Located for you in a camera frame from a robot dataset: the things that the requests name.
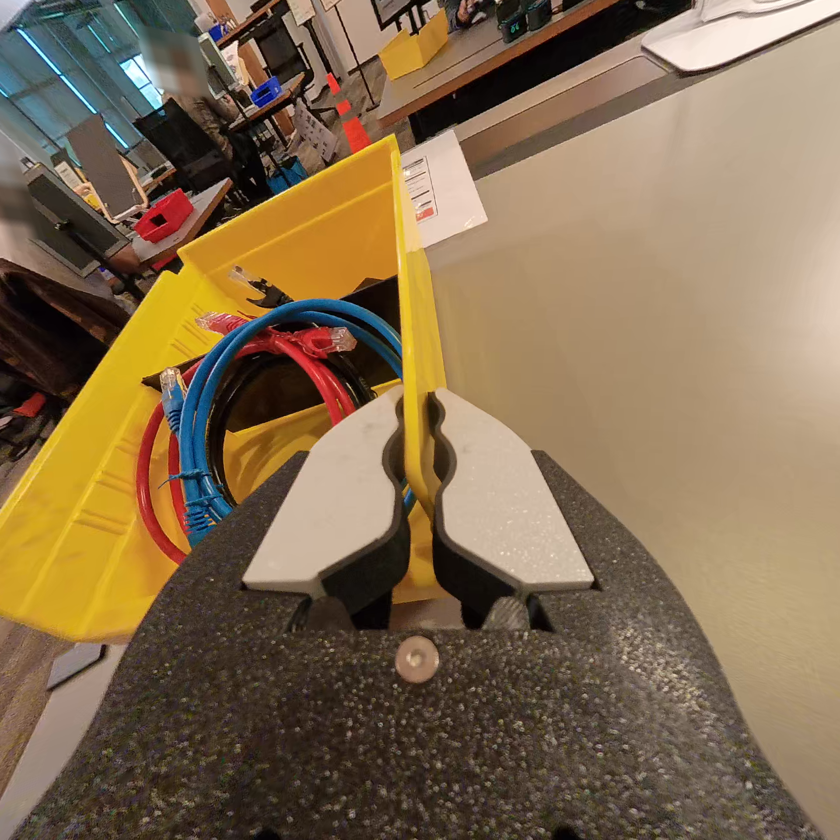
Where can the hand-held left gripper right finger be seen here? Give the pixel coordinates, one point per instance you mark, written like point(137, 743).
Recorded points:
point(512, 518)

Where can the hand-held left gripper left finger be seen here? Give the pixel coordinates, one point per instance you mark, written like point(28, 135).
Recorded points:
point(334, 518)

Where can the large yellow plastic bin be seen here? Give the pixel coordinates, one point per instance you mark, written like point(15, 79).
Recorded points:
point(295, 243)

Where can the white paper sheet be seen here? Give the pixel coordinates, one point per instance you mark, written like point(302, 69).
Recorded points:
point(453, 190)

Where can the small grey table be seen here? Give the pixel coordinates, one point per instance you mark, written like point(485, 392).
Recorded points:
point(203, 210)

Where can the red plastic bin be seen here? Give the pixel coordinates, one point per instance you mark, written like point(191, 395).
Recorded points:
point(164, 220)

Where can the orange traffic cone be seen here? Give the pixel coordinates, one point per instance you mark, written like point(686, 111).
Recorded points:
point(354, 131)
point(333, 84)

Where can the grey monitor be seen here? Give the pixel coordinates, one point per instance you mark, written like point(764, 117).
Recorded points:
point(72, 216)

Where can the black office chair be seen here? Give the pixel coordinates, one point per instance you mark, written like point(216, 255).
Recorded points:
point(177, 141)

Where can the grey standing panel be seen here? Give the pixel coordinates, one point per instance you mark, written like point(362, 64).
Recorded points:
point(102, 157)

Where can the small blue plastic bin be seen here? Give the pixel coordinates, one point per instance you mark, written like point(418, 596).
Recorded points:
point(266, 92)

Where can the long wooden table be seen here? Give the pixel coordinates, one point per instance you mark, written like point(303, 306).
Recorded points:
point(472, 59)

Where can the small yellow plastic bin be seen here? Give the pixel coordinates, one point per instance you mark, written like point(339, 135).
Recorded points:
point(413, 52)

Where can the black digital timer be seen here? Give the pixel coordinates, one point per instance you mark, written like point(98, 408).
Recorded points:
point(513, 26)
point(539, 13)

